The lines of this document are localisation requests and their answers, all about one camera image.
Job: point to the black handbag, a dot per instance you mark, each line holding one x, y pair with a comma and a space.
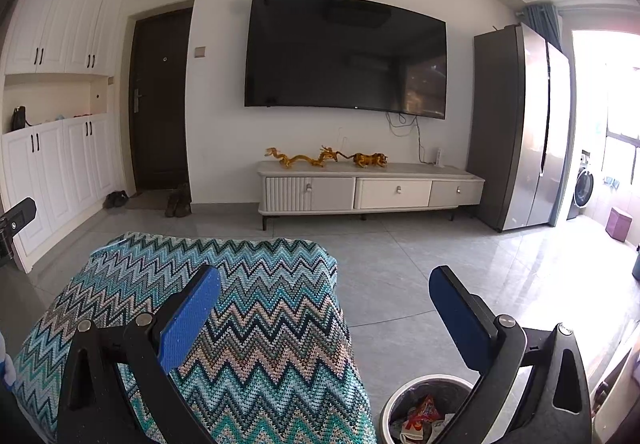
19, 118

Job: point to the white television cabinet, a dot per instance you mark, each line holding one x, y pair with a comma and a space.
395, 194

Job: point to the silver washing machine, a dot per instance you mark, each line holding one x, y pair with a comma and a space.
582, 186

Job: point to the dark blue container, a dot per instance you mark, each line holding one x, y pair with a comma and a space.
636, 264

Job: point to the wall switch plate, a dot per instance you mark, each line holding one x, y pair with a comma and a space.
200, 52

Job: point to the white coffee table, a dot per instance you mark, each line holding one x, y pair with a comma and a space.
620, 374

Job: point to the pair of black shoes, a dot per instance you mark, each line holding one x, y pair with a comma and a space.
116, 199

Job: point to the black wall television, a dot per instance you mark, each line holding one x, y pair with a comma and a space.
345, 54

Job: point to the white router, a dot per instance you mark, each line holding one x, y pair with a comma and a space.
440, 157

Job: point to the silver double-door refrigerator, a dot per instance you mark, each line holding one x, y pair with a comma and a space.
525, 134

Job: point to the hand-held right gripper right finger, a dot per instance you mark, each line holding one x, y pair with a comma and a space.
460, 319

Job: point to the pair of dark boots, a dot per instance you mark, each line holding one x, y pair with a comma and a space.
178, 201

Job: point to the blue curtain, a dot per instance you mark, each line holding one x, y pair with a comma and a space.
542, 22

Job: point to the long golden dragon figurine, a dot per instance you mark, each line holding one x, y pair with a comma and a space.
295, 159

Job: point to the white shoe cabinet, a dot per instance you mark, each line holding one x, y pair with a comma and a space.
55, 164

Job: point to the purple stool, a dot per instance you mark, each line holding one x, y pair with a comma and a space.
619, 224

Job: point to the zigzag knitted blanket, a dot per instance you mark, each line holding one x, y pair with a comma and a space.
280, 364

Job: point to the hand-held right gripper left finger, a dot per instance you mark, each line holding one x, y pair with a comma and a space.
192, 319

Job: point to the red snack packet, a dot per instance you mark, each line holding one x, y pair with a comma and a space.
424, 414

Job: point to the golden tiger figurine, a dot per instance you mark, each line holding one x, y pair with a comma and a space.
370, 160

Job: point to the dark brown entrance door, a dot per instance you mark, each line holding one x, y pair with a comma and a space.
160, 114

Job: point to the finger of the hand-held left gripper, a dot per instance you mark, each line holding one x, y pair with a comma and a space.
20, 216

